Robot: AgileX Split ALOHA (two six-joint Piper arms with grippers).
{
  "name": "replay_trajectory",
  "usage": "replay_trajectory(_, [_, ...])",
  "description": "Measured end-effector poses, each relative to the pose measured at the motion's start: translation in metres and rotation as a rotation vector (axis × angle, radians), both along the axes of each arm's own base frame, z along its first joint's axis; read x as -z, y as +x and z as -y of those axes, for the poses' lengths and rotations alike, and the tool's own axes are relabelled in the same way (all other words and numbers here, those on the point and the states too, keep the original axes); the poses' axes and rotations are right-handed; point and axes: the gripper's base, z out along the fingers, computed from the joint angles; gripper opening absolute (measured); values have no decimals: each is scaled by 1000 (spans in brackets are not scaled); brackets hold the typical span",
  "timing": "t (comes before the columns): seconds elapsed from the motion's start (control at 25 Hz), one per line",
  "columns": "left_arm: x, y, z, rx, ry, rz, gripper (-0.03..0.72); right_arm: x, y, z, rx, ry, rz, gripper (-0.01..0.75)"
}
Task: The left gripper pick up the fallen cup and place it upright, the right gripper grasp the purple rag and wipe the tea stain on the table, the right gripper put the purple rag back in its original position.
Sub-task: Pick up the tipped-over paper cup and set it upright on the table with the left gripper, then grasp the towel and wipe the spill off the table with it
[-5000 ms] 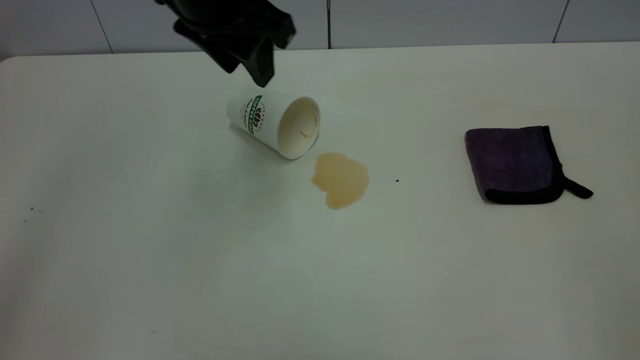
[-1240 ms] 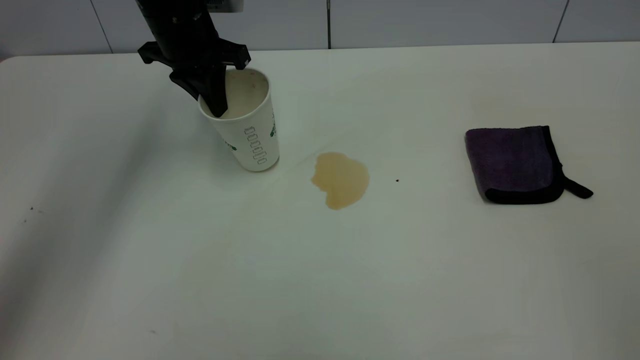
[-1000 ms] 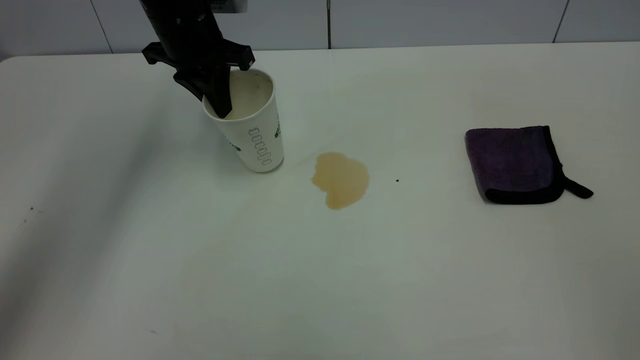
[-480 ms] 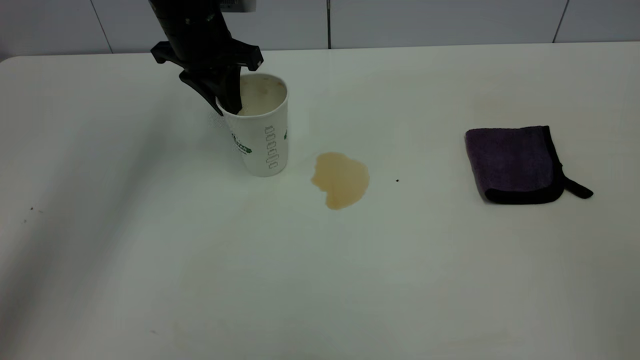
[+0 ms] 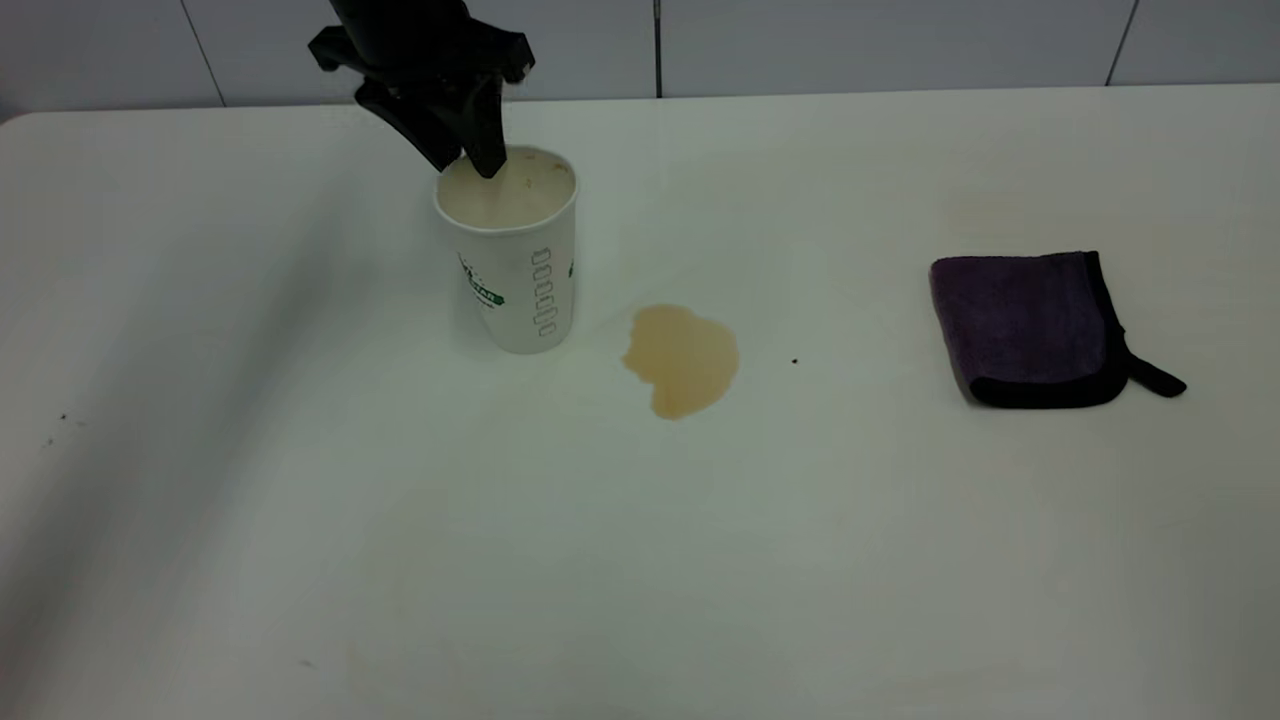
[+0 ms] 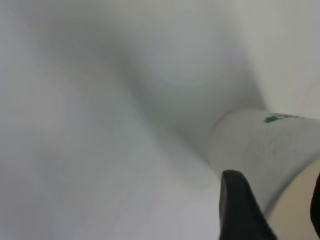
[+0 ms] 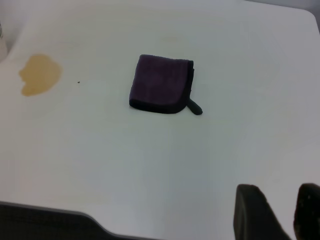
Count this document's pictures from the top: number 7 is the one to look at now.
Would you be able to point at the white paper coffee cup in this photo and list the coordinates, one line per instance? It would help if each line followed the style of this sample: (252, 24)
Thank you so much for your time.
(3, 45)

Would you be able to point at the purple cloth with black trim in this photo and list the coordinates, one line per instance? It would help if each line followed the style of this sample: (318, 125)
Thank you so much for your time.
(157, 82)

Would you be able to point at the brown coffee spill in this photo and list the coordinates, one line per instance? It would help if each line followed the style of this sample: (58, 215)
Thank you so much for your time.
(40, 75)

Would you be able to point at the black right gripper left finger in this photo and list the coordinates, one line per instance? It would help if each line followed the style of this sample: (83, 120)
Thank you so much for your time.
(252, 215)

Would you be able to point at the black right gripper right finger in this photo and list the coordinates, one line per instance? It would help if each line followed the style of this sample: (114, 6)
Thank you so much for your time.
(308, 212)

